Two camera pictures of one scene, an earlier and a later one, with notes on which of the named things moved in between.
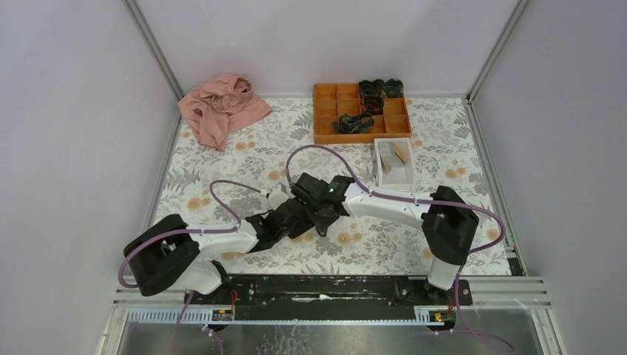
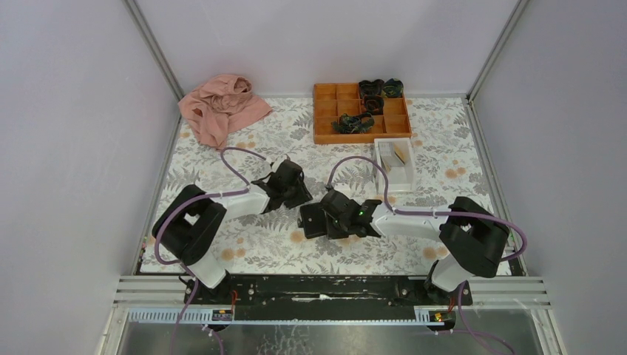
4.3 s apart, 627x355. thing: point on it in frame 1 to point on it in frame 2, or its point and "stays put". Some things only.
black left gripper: x=304 y=223 to x=302 y=197
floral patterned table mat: x=210 y=188 stays put
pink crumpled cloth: x=220 y=104 stays put
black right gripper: x=322 y=225 to x=334 y=234
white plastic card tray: x=393 y=165 stays put
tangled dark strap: x=353 y=124 stays put
